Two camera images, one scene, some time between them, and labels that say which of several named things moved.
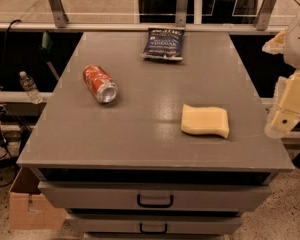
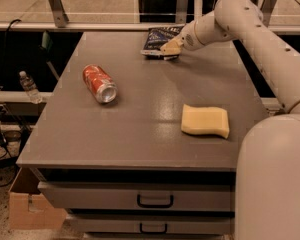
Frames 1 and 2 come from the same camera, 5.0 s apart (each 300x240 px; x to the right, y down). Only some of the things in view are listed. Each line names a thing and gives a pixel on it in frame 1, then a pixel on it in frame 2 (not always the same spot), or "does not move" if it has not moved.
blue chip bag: x=164 y=43 does not move
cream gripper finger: x=277 y=44 → x=169 y=57
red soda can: x=100 y=84 does not move
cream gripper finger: x=282 y=121 → x=173 y=47
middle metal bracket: x=181 y=5 does not move
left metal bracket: x=60 y=17 does not move
